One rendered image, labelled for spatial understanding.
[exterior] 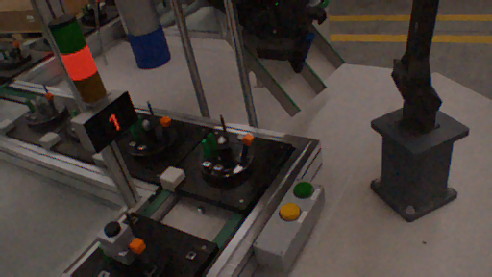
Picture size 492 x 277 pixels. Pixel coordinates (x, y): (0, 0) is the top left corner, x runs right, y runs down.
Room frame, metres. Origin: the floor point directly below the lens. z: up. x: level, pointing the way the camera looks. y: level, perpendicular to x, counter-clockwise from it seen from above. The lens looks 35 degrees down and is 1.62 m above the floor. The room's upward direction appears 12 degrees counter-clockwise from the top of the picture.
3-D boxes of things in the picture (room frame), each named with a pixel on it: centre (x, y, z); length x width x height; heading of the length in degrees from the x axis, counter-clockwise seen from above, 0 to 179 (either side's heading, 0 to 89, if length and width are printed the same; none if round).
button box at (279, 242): (0.62, -0.05, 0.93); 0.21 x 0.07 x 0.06; 143
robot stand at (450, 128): (0.70, -0.36, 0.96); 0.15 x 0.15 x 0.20; 17
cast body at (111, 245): (0.55, 0.28, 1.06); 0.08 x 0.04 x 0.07; 54
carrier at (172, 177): (0.81, 0.07, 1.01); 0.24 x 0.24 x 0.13; 53
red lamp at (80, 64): (0.73, 0.28, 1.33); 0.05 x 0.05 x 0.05
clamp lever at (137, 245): (0.52, 0.24, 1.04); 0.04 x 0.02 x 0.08; 53
